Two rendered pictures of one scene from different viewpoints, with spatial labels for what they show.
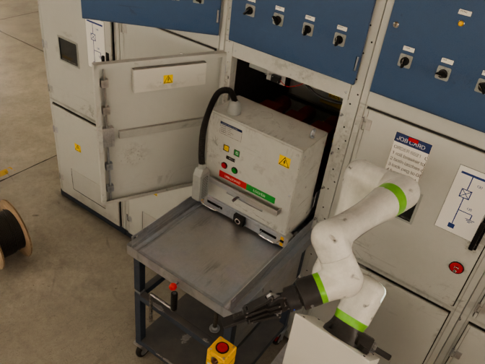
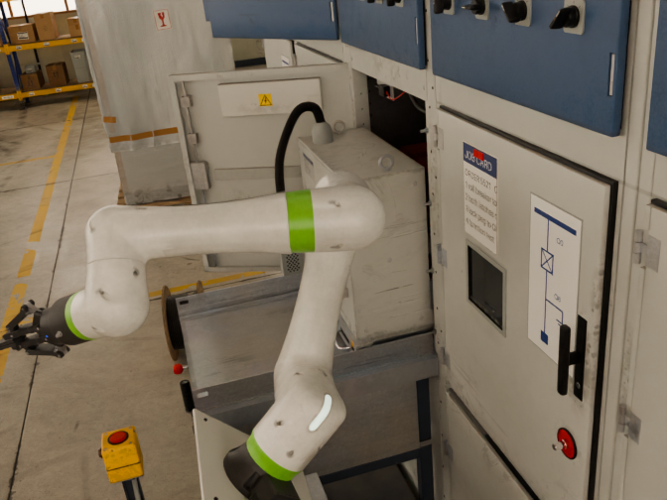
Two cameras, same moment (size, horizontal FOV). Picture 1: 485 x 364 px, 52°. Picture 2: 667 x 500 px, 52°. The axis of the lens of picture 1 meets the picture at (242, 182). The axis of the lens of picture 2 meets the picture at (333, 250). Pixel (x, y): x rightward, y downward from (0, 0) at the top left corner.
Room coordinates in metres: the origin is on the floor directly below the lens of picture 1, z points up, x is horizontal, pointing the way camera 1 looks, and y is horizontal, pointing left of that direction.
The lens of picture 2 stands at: (0.57, -1.37, 1.94)
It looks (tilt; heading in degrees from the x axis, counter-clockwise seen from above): 24 degrees down; 45
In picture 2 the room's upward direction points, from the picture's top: 6 degrees counter-clockwise
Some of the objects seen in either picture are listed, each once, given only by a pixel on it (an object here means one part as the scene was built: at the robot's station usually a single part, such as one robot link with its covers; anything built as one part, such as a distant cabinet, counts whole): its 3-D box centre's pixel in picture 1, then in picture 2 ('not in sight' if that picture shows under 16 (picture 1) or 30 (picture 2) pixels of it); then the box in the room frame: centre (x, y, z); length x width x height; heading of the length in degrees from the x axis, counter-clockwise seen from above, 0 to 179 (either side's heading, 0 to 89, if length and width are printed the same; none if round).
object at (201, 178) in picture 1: (201, 182); (290, 247); (1.94, 0.20, 1.04); 0.08 x 0.05 x 0.17; 149
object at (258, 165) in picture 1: (247, 175); (324, 236); (1.89, -0.02, 1.15); 0.48 x 0.01 x 0.48; 59
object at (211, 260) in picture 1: (224, 242); (297, 340); (1.78, 0.04, 0.82); 0.68 x 0.62 x 0.06; 149
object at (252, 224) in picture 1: (243, 216); (337, 310); (1.90, -0.03, 0.90); 0.54 x 0.05 x 0.06; 59
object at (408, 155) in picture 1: (406, 159); (479, 197); (1.74, -0.64, 1.43); 0.15 x 0.01 x 0.21; 59
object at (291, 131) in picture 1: (277, 153); (405, 218); (2.11, -0.15, 1.15); 0.51 x 0.50 x 0.48; 149
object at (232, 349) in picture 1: (221, 356); (122, 453); (1.13, -0.01, 0.85); 0.08 x 0.08 x 0.10; 59
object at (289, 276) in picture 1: (219, 293); (309, 433); (1.78, 0.05, 0.46); 0.64 x 0.58 x 0.66; 149
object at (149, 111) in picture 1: (162, 128); (274, 174); (2.11, 0.42, 1.21); 0.63 x 0.07 x 0.74; 123
